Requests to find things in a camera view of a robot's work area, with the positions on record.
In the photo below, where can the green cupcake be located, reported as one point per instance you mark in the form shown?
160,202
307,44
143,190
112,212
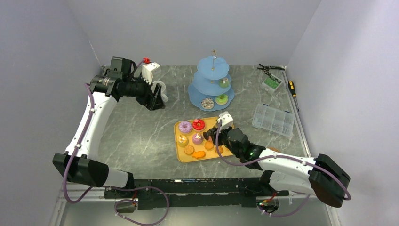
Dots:
224,83

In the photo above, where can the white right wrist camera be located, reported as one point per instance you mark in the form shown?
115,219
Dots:
225,120

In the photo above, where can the clear plastic compartment box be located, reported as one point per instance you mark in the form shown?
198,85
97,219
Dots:
274,120

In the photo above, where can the blue three-tier cake stand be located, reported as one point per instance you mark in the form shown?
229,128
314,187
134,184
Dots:
206,79

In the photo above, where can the orange fish cookie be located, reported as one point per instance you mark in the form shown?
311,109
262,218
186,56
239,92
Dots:
198,154

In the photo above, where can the red frosted donut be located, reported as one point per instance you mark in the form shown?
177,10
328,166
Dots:
198,125

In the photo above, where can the chocolate sprinkled donut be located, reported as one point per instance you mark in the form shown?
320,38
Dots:
207,103

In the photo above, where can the yellow cupcake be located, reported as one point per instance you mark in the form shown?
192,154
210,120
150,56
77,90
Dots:
182,141

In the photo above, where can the yellow black screwdriver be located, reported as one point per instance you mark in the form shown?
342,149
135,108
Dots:
291,88

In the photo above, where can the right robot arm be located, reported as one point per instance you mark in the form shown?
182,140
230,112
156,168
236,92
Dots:
320,176

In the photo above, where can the round brown cookie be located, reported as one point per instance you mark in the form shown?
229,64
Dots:
189,149

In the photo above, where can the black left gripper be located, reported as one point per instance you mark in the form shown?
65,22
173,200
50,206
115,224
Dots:
153,101

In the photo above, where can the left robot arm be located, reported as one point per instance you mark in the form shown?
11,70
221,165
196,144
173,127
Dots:
78,164

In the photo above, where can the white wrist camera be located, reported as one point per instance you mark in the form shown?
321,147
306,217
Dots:
148,71
225,120

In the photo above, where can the orange flower cookie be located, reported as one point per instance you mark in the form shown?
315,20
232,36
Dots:
209,145

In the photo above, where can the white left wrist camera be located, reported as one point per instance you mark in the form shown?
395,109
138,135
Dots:
148,71

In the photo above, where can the green frosted donut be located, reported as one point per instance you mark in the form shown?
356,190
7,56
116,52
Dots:
221,99

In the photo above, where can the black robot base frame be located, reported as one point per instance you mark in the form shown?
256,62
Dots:
159,193

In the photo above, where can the green and white box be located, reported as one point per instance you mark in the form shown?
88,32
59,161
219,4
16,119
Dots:
271,83

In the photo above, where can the right woven rattan coaster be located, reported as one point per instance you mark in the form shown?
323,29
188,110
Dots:
273,149

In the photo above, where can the white and blue mug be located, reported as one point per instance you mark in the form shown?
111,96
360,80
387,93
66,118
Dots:
162,90

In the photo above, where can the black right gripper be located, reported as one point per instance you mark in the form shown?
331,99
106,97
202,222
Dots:
213,133

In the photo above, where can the purple sprinkled donut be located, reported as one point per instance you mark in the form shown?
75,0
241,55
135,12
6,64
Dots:
185,127

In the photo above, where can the orange striped round cookie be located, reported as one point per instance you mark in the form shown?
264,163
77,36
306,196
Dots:
219,150

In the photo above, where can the yellow serving tray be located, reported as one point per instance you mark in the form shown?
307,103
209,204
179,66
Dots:
210,154

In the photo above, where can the black pliers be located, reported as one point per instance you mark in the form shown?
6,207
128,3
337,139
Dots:
266,69

